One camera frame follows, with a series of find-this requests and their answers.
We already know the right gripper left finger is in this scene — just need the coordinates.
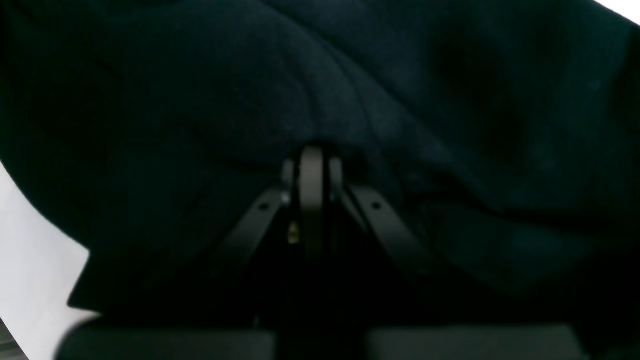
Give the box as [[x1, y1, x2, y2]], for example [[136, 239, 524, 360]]
[[55, 146, 326, 360]]

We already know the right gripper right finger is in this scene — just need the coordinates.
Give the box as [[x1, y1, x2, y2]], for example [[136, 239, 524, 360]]
[[327, 157, 587, 360]]

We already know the black printed t-shirt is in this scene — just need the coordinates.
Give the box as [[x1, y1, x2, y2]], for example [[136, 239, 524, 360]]
[[1, 0, 639, 360]]

